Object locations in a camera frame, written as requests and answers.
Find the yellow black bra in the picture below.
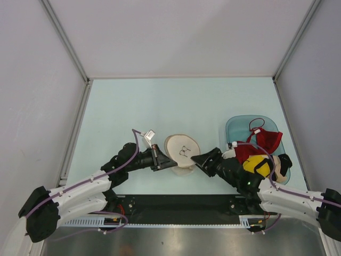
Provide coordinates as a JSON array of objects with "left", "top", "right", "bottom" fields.
[{"left": 242, "top": 154, "right": 293, "bottom": 183}]

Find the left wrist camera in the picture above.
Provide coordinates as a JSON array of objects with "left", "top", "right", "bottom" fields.
[{"left": 143, "top": 130, "right": 155, "bottom": 148}]

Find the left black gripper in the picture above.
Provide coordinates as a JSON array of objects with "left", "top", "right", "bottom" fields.
[{"left": 126, "top": 144, "right": 177, "bottom": 172}]

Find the teal transparent plastic basin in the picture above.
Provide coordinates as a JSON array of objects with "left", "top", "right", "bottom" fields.
[{"left": 225, "top": 115, "right": 290, "bottom": 185}]

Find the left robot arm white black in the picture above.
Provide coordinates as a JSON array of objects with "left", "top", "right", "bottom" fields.
[{"left": 18, "top": 143, "right": 177, "bottom": 243}]

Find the red bra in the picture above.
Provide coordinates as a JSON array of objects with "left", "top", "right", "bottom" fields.
[{"left": 235, "top": 117, "right": 283, "bottom": 164}]

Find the white mesh laundry bag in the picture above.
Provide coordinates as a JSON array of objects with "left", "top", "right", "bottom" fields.
[{"left": 164, "top": 134, "right": 200, "bottom": 177}]

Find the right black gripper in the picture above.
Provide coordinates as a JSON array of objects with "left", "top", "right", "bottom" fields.
[{"left": 191, "top": 147, "right": 238, "bottom": 188}]

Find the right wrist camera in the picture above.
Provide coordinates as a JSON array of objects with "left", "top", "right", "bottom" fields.
[{"left": 222, "top": 141, "right": 238, "bottom": 159}]

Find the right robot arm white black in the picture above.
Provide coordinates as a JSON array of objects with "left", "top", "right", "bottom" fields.
[{"left": 191, "top": 148, "right": 340, "bottom": 241}]

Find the white slotted cable duct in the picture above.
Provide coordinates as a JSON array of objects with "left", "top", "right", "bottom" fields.
[{"left": 62, "top": 215, "right": 264, "bottom": 228}]

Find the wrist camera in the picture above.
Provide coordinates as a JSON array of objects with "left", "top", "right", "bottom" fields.
[
  {"left": 143, "top": 130, "right": 155, "bottom": 148},
  {"left": 222, "top": 141, "right": 238, "bottom": 159}
]

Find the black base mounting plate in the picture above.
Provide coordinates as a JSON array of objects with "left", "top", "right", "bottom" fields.
[{"left": 103, "top": 195, "right": 269, "bottom": 225}]

